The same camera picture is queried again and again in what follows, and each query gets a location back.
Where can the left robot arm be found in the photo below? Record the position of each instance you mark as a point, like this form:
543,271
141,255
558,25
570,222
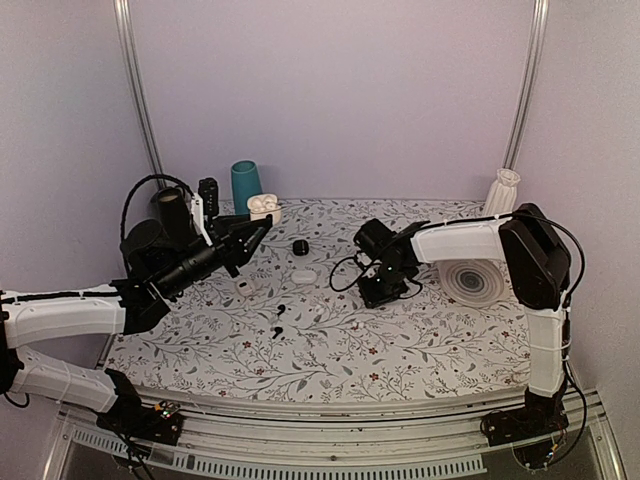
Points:
165,258

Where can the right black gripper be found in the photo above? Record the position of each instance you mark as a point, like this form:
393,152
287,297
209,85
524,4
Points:
373,300

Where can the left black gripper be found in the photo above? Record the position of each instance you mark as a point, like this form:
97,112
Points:
229,243

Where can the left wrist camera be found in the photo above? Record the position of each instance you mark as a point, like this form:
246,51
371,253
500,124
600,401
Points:
205,207

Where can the small white earbud case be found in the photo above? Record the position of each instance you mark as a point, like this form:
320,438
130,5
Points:
244,288

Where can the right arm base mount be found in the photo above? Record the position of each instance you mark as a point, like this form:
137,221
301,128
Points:
507,426

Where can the white oval earbud case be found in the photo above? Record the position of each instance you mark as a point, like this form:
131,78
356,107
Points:
301,277

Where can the grey spiral ceramic plate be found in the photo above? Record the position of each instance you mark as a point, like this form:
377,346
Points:
472,283

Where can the front aluminium rail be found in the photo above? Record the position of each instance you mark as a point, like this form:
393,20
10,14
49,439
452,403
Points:
420,439

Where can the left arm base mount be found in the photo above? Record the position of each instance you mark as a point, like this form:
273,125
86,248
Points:
129,418

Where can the left aluminium frame post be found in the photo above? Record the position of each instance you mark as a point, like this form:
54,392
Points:
125,30

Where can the beige earbud charging case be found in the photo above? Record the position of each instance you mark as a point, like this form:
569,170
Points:
262,206

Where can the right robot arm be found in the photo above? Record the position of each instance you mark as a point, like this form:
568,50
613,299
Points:
537,261

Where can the floral patterned table mat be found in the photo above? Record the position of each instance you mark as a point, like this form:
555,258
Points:
333,348

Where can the aluminium frame post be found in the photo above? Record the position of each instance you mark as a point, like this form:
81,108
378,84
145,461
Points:
531,67
125,30

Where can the right aluminium frame post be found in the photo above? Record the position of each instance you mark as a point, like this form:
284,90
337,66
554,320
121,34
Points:
531,67

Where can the black round earbud case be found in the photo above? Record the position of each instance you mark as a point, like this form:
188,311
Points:
300,247

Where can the white pleated vase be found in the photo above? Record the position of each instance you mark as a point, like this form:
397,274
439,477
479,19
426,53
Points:
502,193

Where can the black cylindrical cup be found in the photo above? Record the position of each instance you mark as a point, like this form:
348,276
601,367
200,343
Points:
175,216

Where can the teal cylindrical cup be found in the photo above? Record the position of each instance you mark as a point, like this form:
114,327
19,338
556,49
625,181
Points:
245,181

